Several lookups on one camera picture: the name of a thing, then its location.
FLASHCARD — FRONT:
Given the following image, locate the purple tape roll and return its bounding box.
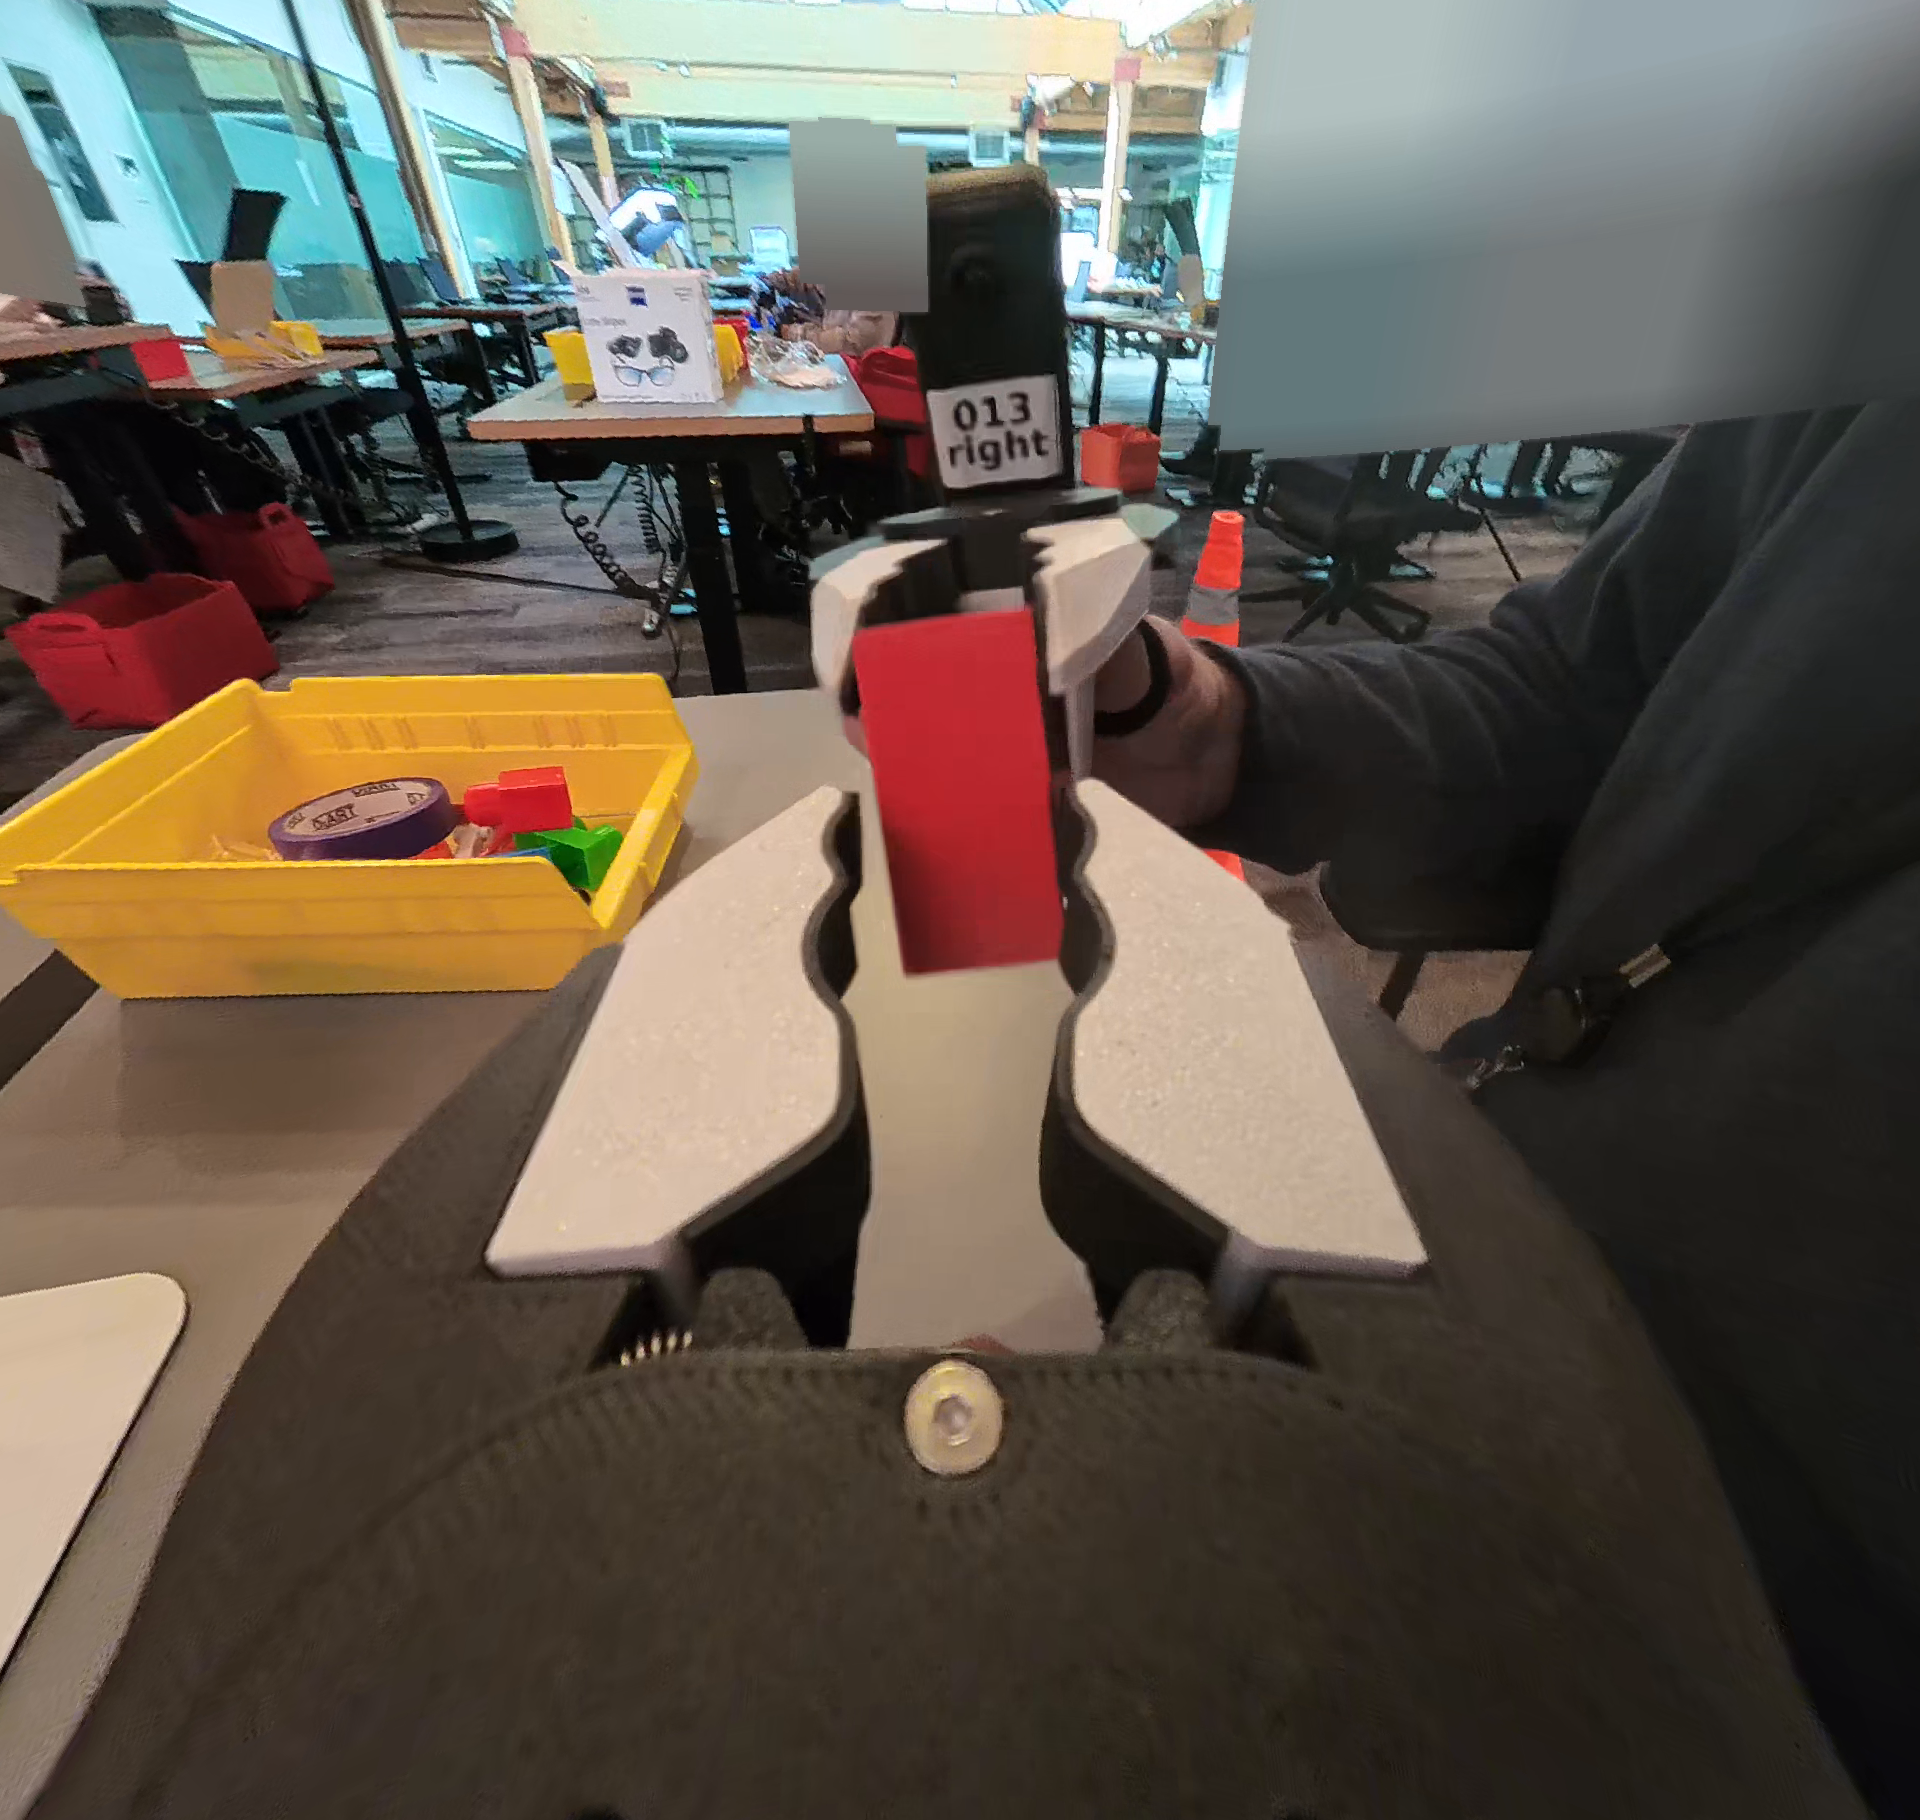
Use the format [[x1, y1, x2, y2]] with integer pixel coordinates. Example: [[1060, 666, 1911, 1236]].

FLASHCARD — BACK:
[[268, 775, 463, 862]]

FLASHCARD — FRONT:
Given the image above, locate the white cardboard box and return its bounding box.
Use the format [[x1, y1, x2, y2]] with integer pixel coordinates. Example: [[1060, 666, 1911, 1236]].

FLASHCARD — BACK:
[[575, 271, 727, 408]]

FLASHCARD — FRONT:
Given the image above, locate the person's right hand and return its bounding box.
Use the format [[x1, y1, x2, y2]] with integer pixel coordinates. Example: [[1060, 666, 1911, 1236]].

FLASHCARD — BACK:
[[1089, 615, 1251, 840]]

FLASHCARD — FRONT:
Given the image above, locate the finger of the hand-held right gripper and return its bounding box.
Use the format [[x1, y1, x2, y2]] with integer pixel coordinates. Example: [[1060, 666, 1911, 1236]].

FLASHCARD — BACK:
[[803, 526, 968, 771], [1027, 517, 1159, 775]]

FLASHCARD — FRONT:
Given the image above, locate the orange traffic cone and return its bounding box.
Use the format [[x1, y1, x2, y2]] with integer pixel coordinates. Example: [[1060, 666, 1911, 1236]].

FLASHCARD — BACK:
[[1179, 505, 1251, 655]]

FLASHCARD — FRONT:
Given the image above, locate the long wooden table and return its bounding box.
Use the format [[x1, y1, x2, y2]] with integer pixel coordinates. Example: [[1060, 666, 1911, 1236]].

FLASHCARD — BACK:
[[466, 365, 878, 701]]

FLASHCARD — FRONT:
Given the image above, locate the small red toy brick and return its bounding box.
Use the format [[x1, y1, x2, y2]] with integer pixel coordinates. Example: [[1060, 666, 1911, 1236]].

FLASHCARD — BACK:
[[466, 763, 583, 840]]

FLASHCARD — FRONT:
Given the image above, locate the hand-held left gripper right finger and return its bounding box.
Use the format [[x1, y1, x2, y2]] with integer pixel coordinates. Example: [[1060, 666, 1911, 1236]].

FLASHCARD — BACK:
[[1042, 785, 1436, 1313]]

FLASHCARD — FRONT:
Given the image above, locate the black office chair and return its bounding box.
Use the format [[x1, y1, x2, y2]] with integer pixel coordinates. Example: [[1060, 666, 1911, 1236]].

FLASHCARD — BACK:
[[1257, 453, 1506, 644]]

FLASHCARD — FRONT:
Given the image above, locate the green toy block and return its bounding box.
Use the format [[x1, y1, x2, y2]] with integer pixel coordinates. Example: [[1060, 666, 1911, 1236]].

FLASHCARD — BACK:
[[512, 818, 633, 907]]

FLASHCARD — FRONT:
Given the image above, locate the person's right forearm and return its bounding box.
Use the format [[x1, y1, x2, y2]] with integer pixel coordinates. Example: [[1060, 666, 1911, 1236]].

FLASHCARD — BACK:
[[1200, 413, 1868, 953]]

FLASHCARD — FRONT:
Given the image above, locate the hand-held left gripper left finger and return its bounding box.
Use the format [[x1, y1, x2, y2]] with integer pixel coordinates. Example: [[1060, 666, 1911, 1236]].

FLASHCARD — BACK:
[[490, 785, 870, 1313]]

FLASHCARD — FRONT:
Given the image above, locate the red toy block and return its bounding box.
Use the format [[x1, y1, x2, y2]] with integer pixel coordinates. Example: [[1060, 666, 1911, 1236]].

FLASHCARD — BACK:
[[859, 611, 1070, 975]]

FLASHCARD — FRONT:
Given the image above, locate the person's dark clothing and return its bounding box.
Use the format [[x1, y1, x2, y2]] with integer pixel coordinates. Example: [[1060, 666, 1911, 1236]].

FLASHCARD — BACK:
[[1290, 408, 1920, 1820]]

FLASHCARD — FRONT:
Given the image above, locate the yellow plastic bin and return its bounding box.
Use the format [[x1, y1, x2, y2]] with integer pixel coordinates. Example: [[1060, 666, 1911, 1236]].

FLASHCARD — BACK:
[[0, 671, 697, 1002]]

